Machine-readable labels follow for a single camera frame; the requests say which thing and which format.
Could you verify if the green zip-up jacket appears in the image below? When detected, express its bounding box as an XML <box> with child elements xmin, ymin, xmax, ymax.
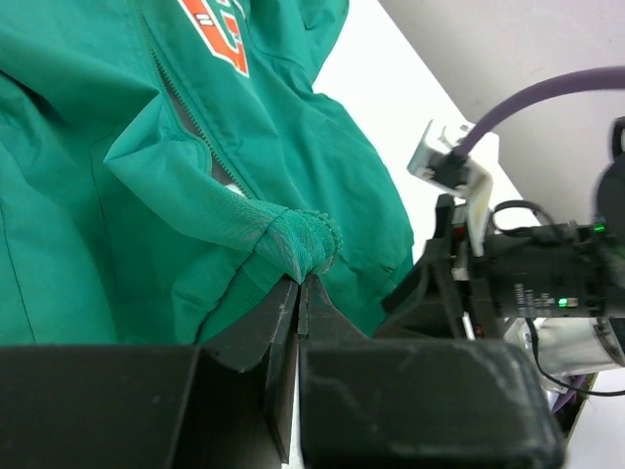
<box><xmin>1</xmin><ymin>1</ymin><xmax>414</xmax><ymax>345</ymax></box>

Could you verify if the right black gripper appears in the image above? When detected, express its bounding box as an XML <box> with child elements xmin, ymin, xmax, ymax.
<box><xmin>373</xmin><ymin>195</ymin><xmax>615</xmax><ymax>339</ymax></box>

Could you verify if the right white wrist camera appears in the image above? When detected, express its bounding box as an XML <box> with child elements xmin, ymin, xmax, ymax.
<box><xmin>407</xmin><ymin>119</ymin><xmax>493</xmax><ymax>257</ymax></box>

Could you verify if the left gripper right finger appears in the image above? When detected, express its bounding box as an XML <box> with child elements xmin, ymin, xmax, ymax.
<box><xmin>297</xmin><ymin>275</ymin><xmax>368</xmax><ymax>342</ymax></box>

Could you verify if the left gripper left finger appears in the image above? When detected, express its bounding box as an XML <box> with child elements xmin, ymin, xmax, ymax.
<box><xmin>206</xmin><ymin>280</ymin><xmax>299</xmax><ymax>462</ymax></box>

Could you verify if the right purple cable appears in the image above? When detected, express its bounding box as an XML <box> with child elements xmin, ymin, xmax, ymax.
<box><xmin>456</xmin><ymin>66</ymin><xmax>625</xmax><ymax>162</ymax></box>

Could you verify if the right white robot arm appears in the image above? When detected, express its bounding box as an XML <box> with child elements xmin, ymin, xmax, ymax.
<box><xmin>376</xmin><ymin>121</ymin><xmax>624</xmax><ymax>394</ymax></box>

